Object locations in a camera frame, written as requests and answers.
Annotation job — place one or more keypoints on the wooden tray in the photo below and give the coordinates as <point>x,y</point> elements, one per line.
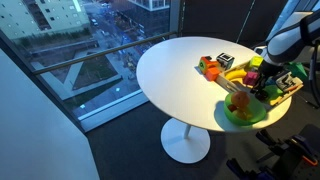
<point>233,85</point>

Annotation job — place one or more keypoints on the dark window frame post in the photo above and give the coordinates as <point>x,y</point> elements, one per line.
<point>175,15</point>

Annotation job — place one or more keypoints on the black orange clamp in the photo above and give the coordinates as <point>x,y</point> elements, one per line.
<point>293,146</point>

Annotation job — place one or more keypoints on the small red toy fruit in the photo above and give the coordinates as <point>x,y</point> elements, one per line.
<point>232,107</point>

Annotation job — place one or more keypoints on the white box with line drawing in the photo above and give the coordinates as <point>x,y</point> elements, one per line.
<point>288,81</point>

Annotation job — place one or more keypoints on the green dice cube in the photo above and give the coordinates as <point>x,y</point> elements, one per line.
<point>275,92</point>

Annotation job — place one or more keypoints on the toy orange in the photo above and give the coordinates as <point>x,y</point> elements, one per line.
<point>240,99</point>

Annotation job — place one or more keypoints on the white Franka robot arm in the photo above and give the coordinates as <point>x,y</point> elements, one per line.
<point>290,40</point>

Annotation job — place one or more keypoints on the small orange cube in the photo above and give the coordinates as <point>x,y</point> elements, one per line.
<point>212,74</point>

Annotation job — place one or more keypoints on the green translucent plastic bowl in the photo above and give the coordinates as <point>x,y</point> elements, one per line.
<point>248,116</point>

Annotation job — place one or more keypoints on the yellow-orange toy fruit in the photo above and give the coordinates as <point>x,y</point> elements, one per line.
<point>243,115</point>

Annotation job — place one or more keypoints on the black perforated mounting table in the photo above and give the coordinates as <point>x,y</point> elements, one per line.
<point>300,170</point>

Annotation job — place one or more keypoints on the grey window railing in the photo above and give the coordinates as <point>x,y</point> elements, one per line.
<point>100,52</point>

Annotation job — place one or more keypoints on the lime yellow cube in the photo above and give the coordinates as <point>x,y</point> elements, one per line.
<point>256,61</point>

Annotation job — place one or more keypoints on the black and white cube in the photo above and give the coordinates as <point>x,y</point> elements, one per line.
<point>225,61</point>

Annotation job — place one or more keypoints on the white table pedestal base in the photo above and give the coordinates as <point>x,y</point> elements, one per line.
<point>185,143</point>

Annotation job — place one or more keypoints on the red green orange cube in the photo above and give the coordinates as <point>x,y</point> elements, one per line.
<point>206,64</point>

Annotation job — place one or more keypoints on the magenta cube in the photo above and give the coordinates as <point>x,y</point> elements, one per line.
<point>250,78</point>

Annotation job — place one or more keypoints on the toy banana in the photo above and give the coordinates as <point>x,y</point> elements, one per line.
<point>235,74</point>

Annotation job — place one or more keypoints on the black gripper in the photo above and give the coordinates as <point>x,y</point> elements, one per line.
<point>268,73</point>

